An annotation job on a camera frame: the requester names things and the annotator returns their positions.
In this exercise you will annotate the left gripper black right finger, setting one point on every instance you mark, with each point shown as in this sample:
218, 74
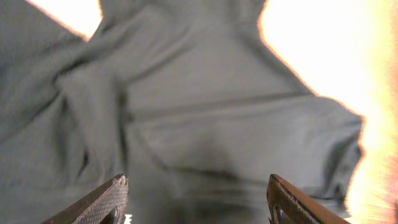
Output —
288, 204

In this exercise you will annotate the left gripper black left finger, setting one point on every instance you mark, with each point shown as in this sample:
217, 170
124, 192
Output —
106, 204

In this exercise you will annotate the black t-shirt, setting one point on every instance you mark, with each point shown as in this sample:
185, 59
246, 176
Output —
182, 96

